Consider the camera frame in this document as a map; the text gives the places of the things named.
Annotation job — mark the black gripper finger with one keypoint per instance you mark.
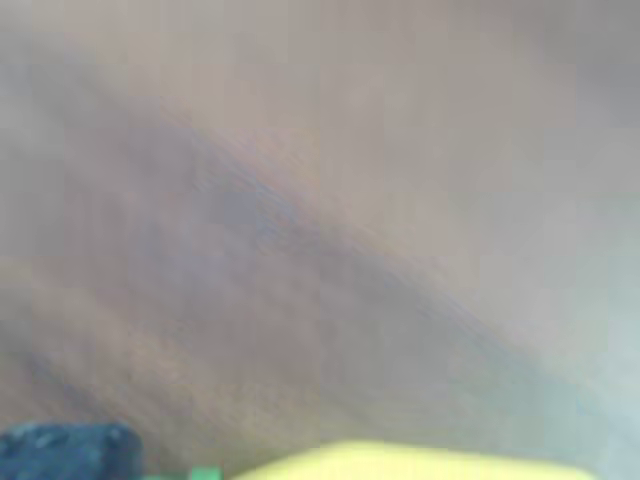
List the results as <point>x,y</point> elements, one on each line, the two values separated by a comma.
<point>65,452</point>

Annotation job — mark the yellow bottle with green cap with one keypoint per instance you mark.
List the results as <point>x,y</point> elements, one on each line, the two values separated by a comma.
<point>400,462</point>

